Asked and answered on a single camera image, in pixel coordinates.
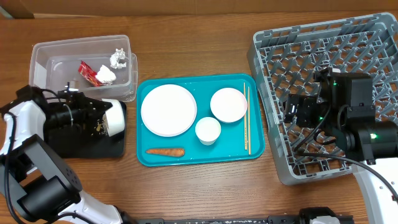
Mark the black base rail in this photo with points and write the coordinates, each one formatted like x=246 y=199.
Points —
x=310 y=215

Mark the white paper cup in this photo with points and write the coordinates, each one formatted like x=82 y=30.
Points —
x=208 y=130

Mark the clear plastic bin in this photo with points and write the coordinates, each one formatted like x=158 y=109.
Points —
x=54 y=64

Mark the orange carrot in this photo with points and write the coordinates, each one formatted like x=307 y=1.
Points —
x=170 y=152

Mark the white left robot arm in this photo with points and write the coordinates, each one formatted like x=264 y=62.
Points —
x=41 y=132

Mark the small pink plate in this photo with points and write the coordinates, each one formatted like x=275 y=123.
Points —
x=228 y=105

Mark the grey dish rack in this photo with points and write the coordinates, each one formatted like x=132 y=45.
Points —
x=283 y=61

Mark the white tissue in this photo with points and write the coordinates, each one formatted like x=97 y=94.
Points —
x=105 y=76

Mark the wooden chopstick left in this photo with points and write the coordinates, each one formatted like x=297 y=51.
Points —
x=245 y=120

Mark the red snack wrapper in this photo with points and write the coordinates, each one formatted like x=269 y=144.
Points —
x=88 y=74

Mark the white bowl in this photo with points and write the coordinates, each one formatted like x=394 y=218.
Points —
x=113 y=118

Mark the wooden chopstick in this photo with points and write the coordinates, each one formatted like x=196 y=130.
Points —
x=249 y=121
x=245 y=120

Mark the wooden chopstick right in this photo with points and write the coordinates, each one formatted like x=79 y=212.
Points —
x=249 y=121

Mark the black waste tray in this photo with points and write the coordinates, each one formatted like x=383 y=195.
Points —
x=79 y=147

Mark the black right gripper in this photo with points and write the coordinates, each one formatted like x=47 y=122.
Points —
x=305 y=109

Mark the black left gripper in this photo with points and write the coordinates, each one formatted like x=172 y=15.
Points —
x=89 y=116

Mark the foil ball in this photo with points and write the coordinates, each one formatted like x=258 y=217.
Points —
x=116 y=58

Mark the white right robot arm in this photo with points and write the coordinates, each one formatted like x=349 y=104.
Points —
x=343 y=109

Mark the large pink plate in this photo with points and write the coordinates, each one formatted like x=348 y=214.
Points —
x=168 y=110

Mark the teal plastic tray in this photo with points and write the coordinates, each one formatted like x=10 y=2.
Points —
x=228 y=147

